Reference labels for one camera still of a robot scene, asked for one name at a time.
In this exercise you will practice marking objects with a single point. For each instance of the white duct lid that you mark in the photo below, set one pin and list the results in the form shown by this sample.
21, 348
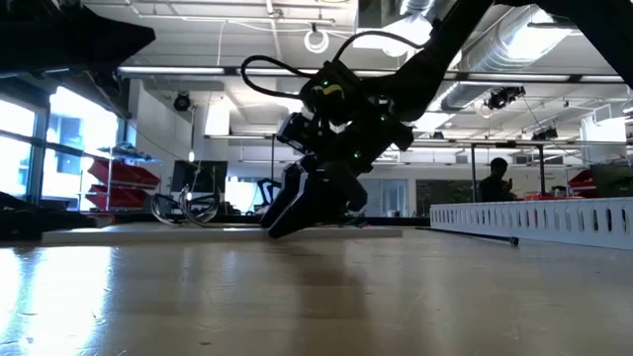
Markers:
198, 235

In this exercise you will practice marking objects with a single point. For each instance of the white air diffuser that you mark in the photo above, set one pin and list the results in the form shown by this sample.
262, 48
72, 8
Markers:
381, 45

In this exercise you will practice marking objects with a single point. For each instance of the black frame stand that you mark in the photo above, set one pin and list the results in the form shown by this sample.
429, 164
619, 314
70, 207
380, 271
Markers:
473, 173

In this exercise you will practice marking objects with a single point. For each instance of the red bin rack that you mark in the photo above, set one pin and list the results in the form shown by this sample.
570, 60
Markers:
123, 175

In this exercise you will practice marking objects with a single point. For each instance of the silver round ventilation duct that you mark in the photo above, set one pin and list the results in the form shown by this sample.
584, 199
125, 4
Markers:
494, 54

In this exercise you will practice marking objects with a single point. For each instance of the red storage bins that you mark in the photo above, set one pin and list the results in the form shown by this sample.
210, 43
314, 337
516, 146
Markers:
582, 185

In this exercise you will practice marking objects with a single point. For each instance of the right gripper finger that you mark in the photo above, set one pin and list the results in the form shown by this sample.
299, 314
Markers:
297, 203
351, 190

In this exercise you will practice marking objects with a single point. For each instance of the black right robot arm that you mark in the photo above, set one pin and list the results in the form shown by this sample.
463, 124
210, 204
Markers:
430, 64

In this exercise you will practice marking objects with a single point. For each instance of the black aluminium table frame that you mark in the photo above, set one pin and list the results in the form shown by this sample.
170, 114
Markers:
395, 221

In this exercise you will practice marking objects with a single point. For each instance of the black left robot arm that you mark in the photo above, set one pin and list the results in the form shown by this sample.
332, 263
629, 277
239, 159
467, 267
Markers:
20, 34

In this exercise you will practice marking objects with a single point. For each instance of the ceiling camera rig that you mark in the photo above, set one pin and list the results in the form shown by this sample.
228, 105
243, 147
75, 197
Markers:
502, 98

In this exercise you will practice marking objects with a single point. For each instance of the long ceiling light strip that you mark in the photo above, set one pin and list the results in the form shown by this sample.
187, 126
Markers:
173, 70

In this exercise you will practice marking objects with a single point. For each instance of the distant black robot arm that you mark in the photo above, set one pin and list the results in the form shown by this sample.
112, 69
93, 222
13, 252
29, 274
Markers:
269, 190

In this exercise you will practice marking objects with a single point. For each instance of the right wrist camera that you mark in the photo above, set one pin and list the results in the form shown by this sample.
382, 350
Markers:
297, 132

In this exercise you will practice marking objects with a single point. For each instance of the person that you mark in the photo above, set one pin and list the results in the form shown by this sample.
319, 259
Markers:
494, 185

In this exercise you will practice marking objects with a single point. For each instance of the clear safety glasses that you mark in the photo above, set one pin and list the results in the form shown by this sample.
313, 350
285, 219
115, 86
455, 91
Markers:
203, 217

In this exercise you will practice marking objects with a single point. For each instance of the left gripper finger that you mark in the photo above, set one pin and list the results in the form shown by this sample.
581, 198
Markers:
116, 52
118, 30

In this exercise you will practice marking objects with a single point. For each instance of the hanging light bulb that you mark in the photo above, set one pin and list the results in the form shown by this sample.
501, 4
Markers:
191, 156

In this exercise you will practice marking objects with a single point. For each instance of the black ceiling camera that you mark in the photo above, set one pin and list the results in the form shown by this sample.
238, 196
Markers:
182, 102
544, 134

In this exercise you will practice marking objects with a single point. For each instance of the black monitor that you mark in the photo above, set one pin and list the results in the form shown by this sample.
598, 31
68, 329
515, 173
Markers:
613, 180
198, 175

